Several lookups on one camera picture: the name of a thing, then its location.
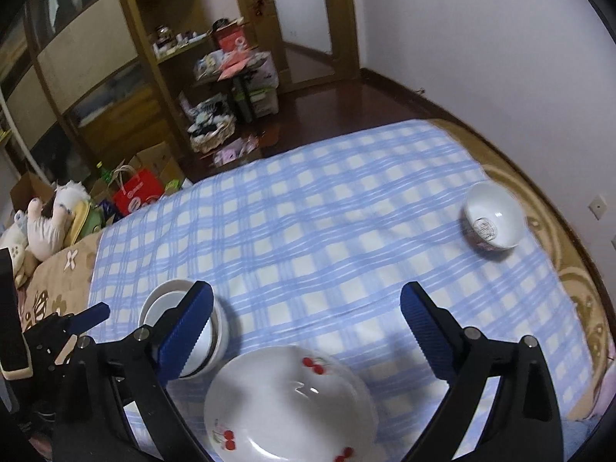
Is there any white pink plush toy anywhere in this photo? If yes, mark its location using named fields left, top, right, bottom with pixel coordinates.
left=26, top=180, right=92, bottom=263

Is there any white curved pole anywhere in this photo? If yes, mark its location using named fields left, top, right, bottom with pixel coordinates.
left=0, top=91, right=42, bottom=176

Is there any white cherry print plate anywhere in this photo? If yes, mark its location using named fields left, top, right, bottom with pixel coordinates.
left=203, top=345, right=379, bottom=462

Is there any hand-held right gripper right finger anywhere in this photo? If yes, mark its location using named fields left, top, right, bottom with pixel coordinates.
left=400, top=281, right=565, bottom=462

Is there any white plastic bag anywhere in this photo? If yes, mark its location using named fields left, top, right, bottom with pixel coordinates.
left=250, top=53, right=280, bottom=90

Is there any red bowl printed inside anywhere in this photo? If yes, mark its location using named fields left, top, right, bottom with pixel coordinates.
left=463, top=182, right=523, bottom=251

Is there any yellow green cushion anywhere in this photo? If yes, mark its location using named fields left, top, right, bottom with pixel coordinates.
left=71, top=202, right=105, bottom=244

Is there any beige plush toy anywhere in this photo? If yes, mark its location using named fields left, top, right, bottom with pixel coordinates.
left=0, top=209, right=30, bottom=290

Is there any red bowl plain white inside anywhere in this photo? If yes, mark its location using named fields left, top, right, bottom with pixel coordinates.
left=144, top=291, right=217, bottom=376

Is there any blue checked cloth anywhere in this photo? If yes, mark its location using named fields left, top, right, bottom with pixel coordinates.
left=89, top=119, right=595, bottom=462

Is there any cardboard box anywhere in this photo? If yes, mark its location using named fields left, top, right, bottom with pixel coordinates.
left=10, top=171, right=56, bottom=213
left=130, top=141, right=186, bottom=188

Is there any red paper bag with handles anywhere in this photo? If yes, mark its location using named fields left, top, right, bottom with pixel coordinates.
left=112, top=166, right=163, bottom=216

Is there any pink printed packet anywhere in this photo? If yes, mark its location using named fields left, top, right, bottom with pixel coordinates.
left=214, top=136, right=261, bottom=164

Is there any wooden open shelf unit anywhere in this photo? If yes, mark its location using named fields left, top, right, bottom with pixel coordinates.
left=113, top=0, right=217, bottom=164

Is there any wooden wardrobe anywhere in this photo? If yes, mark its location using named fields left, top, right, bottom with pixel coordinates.
left=0, top=0, right=188, bottom=188

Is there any pink paper packet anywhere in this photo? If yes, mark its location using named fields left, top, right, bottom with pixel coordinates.
left=216, top=55, right=256, bottom=80

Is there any small dark table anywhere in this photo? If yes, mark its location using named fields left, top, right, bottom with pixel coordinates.
left=192, top=58, right=270, bottom=123

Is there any pink bed sheet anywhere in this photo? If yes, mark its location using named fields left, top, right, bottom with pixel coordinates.
left=594, top=361, right=616, bottom=415

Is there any clear plastic storage box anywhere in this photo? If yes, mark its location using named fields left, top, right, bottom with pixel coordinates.
left=236, top=79, right=281, bottom=121

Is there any wicker basket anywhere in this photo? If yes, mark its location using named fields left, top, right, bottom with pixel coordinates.
left=185, top=99, right=238, bottom=155

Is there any red gift bag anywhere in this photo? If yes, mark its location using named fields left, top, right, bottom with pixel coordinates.
left=214, top=26, right=251, bottom=56

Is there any wooden door with mirror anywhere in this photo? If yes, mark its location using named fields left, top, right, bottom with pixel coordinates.
left=226, top=0, right=364, bottom=94

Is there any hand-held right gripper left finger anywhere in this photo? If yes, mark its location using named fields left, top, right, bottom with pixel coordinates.
left=50, top=280, right=215, bottom=462

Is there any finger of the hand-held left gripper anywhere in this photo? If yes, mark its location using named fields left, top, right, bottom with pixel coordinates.
left=62, top=301, right=111, bottom=335

